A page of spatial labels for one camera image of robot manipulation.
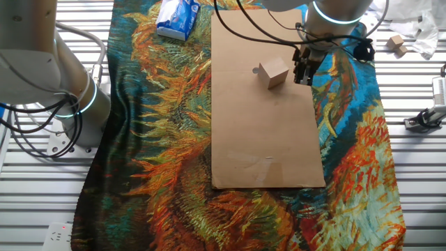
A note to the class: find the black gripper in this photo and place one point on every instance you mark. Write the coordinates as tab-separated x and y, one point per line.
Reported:
304	57

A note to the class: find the wooden cube block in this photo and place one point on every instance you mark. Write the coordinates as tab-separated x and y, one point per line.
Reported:
275	73

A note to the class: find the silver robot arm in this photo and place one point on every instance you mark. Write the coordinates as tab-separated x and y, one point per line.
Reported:
31	69

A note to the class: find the small wooden block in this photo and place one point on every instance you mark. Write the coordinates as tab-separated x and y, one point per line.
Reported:
395	42

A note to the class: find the tiny wooden block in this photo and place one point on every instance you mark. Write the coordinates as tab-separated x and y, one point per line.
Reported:
401	51

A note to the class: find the brown cardboard sheet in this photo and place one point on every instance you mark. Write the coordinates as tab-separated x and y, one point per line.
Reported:
258	139

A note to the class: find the crumpled white plastic sheet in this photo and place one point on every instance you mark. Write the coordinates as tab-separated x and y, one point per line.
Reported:
425	35

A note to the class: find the blue tissue pack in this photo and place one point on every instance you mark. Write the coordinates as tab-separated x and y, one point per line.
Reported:
176	21

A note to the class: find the sunflower painting print cloth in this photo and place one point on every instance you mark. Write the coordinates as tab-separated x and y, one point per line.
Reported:
157	139

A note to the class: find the white power strip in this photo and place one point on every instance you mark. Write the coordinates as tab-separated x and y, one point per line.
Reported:
57	238

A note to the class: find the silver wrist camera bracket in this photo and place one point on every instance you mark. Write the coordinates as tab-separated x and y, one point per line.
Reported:
366	29

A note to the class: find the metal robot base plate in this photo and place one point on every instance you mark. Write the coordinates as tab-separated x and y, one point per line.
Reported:
57	143

